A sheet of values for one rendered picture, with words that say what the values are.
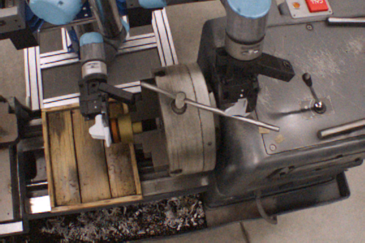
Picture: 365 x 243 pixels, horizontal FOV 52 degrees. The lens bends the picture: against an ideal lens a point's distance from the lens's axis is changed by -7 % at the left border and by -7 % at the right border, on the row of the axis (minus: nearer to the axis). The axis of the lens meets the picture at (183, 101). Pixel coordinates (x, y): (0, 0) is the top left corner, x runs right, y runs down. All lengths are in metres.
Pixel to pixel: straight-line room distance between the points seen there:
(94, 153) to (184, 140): 0.43
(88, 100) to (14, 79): 1.44
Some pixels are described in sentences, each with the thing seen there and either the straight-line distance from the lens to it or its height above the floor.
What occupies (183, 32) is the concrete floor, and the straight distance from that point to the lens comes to 2.54.
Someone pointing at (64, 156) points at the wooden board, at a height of 0.89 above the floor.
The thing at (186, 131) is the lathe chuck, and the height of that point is 1.22.
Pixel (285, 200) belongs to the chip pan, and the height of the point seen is 0.54.
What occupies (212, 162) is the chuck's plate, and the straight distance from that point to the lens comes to 1.06.
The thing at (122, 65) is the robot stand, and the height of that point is 0.21.
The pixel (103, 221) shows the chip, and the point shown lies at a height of 0.59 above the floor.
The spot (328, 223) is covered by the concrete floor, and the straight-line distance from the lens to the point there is 2.35.
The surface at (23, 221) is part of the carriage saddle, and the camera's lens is 1.32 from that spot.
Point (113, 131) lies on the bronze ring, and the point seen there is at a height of 1.11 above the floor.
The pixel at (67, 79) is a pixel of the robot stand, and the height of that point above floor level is 0.21.
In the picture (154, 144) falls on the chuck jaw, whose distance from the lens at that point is 1.09.
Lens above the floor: 2.16
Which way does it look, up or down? 68 degrees down
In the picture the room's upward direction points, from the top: 8 degrees clockwise
